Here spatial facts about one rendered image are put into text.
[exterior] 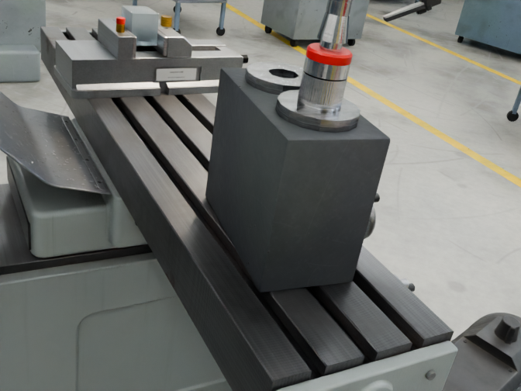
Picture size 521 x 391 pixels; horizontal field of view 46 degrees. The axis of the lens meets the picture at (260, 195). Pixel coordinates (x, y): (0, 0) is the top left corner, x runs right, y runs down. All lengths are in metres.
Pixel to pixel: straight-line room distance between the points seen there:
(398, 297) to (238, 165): 0.24
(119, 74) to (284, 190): 0.62
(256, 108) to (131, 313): 0.61
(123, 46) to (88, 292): 0.44
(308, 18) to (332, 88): 4.98
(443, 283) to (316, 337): 2.01
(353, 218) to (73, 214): 0.51
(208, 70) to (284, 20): 4.45
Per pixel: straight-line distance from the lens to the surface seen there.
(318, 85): 0.63
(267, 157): 0.64
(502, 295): 2.71
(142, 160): 0.94
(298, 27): 5.57
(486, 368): 1.31
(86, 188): 0.99
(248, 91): 0.70
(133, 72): 1.18
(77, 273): 1.08
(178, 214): 0.81
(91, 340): 1.19
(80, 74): 1.16
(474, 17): 7.15
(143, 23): 1.20
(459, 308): 2.52
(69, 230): 1.04
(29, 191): 1.08
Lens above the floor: 1.38
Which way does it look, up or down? 28 degrees down
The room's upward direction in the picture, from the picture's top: 10 degrees clockwise
